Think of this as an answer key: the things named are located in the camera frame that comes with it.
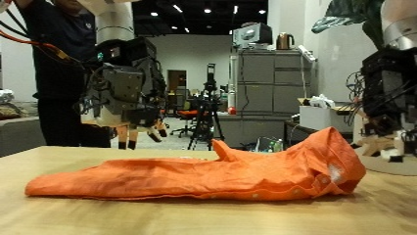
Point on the orange button shirt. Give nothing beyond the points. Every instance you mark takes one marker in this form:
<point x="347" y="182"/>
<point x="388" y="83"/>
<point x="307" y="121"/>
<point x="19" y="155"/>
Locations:
<point x="195" y="176"/>

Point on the brown door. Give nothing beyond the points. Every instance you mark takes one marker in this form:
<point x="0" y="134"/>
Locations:
<point x="176" y="80"/>

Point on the white plastic bag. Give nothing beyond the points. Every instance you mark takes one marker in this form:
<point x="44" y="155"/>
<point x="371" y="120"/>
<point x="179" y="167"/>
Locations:
<point x="323" y="101"/>

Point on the orange office chair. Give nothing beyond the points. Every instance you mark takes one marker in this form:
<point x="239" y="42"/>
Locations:
<point x="187" y="114"/>

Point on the white box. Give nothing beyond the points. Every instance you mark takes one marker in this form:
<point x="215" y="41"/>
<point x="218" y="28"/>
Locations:
<point x="319" y="117"/>

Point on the standing person in dark clothes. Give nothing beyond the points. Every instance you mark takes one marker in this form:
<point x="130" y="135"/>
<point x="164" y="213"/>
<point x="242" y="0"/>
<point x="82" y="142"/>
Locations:
<point x="60" y="49"/>

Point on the white power strip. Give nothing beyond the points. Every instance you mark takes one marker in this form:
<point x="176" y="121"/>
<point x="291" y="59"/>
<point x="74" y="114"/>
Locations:
<point x="308" y="53"/>

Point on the ceiling light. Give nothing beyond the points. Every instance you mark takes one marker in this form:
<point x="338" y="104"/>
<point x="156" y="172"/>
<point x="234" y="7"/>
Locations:
<point x="208" y="10"/>
<point x="178" y="8"/>
<point x="262" y="11"/>
<point x="154" y="14"/>
<point x="235" y="9"/>

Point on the green plant leaves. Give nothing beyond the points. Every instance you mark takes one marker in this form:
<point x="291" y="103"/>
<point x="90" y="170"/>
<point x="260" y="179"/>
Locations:
<point x="347" y="16"/>

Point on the red ball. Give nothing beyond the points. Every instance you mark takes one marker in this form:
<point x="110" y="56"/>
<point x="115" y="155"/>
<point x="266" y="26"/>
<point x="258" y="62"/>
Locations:
<point x="232" y="110"/>

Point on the patterned cushion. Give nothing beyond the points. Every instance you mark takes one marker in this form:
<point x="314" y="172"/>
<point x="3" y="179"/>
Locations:
<point x="11" y="111"/>

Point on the copper kettle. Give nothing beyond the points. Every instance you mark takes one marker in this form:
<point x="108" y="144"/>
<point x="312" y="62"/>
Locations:
<point x="284" y="40"/>

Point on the grey filing cabinet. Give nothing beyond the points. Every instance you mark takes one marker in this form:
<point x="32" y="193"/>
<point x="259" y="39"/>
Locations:
<point x="260" y="81"/>

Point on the green bottles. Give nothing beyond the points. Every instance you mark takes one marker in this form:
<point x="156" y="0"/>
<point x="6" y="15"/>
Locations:
<point x="274" y="145"/>

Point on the grey box appliance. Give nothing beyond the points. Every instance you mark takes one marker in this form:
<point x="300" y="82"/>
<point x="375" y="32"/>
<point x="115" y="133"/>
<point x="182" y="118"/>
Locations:
<point x="252" y="34"/>

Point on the black tripod with camera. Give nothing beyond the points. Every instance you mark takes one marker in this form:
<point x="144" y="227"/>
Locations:
<point x="208" y="107"/>

